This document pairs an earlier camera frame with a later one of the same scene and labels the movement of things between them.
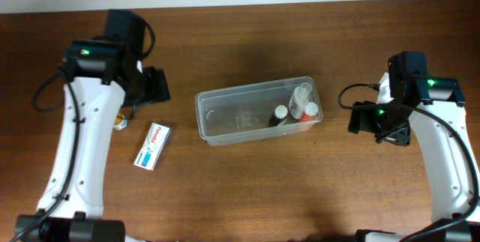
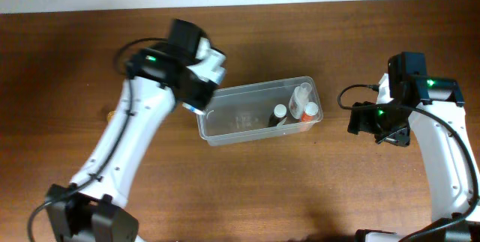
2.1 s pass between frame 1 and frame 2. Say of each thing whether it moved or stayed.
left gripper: moved
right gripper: stayed
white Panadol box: moved
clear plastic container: stayed
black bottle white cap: stayed
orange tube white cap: stayed
